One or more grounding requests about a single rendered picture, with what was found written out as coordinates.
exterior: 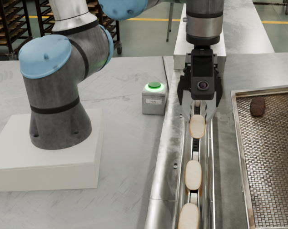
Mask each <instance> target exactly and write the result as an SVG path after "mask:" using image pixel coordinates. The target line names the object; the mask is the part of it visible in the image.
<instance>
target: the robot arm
mask: <svg viewBox="0 0 288 229"><path fill-rule="evenodd" d="M98 1H99V4H100V6H101V8H102V11H103V12H104V13H105V14H106V15H107V16H108V17H109V18H111V19H114V20H120V21H121V20H127V19H130V18H134V17H136V16H138V15H140V14H141V13H142V12H144V11H146V10H147V9H149V8H152V7H154V6H156V5H158V4H159V3H161V2H171V3H180V4H182V3H185V4H186V17H184V18H183V22H186V41H187V42H189V43H191V44H193V45H194V49H192V51H191V53H186V59H185V68H184V69H183V72H184V76H183V75H181V76H180V81H179V83H178V87H177V95H178V99H179V103H180V106H181V110H182V113H183V116H184V118H185V120H186V122H187V123H188V124H189V123H190V119H191V114H190V112H191V110H192V106H191V103H192V102H193V101H194V100H204V101H205V103H206V107H205V112H206V115H205V124H208V123H209V122H210V121H211V119H212V118H213V116H214V114H215V112H216V109H217V107H218V105H219V103H220V100H221V97H222V94H223V88H222V83H221V77H217V74H218V73H219V70H218V69H217V67H218V59H217V54H214V53H213V50H212V49H210V46H211V45H214V44H217V43H218V42H219V41H220V34H221V33H222V27H223V9H224V0H98ZM49 3H50V6H51V9H52V12H53V15H54V18H55V25H54V27H53V29H52V31H53V35H46V36H43V37H41V38H36V39H33V40H31V41H29V42H28V43H26V44H25V45H24V46H22V48H21V49H20V51H19V62H20V72H21V74H22V76H23V80H24V84H25V88H26V92H27V96H28V100H29V104H30V108H31V117H30V128H29V134H30V139H31V142H32V144H33V145H34V146H36V147H38V148H40V149H46V150H58V149H66V148H69V147H72V146H75V145H77V144H79V143H81V142H83V141H84V140H86V139H87V138H88V137H89V136H90V134H91V132H92V125H91V120H90V118H89V116H88V114H87V113H86V111H85V109H84V107H83V106H82V104H81V102H80V98H79V91H78V84H79V83H80V82H82V81H83V80H85V79H86V78H88V77H90V76H91V75H92V74H94V73H96V72H98V71H100V70H101V69H103V68H104V67H105V65H107V64H108V63H109V61H110V60H111V58H112V55H113V51H114V44H113V40H112V37H111V35H110V33H109V32H108V31H107V30H105V29H104V27H103V26H101V25H99V22H98V19H97V17H96V16H94V15H93V14H91V13H90V12H89V10H88V7H87V4H86V0H49ZM190 88H191V89H190Z"/></svg>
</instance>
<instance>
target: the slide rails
mask: <svg viewBox="0 0 288 229"><path fill-rule="evenodd" d="M194 102H195V100H194V101H193V102H192V103H191V106H192V110H191V112H190V114H191V117H192V116H193V115H194ZM205 107H206V103H205V101H204V100H200V115H201V116H203V117H204V119H205V115H206V112H205ZM192 145H193V137H192V136H191V134H190V132H189V124H188V123H187V122H186V124H185V135H184V149H183V160H182V171H181V181H180V192H179V207H178V217H177V226H178V220H179V214H180V211H181V209H182V207H183V206H184V205H185V204H187V203H189V197H190V190H189V189H188V188H187V186H186V184H185V179H184V176H185V168H186V165H187V163H188V162H189V161H191V160H192ZM199 163H200V165H201V168H202V181H201V185H200V187H199V188H198V211H199V222H198V229H209V190H208V124H206V125H205V133H204V135H203V137H202V138H200V139H199ZM176 229H177V228H176Z"/></svg>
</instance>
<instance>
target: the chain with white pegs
mask: <svg viewBox="0 0 288 229"><path fill-rule="evenodd" d="M199 103H200V100H195V112H194V115H199ZM198 149H199V139H195V138H194V139H193V156H192V160H196V161H198V156H199V153H198ZM190 203H192V204H195V205H196V206H197V190H191V193H190Z"/></svg>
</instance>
